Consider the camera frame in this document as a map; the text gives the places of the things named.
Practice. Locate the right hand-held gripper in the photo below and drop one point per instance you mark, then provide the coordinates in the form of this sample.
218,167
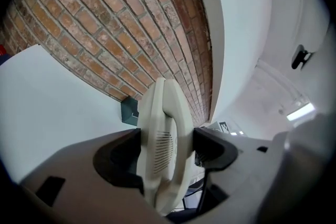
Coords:
224,127

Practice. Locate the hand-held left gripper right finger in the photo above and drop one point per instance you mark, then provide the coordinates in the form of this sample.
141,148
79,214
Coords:
249,165

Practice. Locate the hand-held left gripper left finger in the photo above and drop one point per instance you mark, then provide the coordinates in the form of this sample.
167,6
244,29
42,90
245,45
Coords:
78,165

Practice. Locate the beige desk telephone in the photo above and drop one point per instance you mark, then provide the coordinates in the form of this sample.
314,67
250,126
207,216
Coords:
157,118

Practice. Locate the white panel board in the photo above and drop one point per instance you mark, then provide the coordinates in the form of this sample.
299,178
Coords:
52,99

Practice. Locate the ceiling light panel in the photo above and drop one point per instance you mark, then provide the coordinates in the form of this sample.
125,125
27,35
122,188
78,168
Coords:
299,112

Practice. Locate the dark blue object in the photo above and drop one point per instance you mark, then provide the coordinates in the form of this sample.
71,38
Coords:
4,59

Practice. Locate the red object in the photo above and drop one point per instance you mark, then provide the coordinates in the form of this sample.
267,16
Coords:
2,49

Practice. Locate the dark green wall box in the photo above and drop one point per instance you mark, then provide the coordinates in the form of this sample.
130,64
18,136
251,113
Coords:
128,112

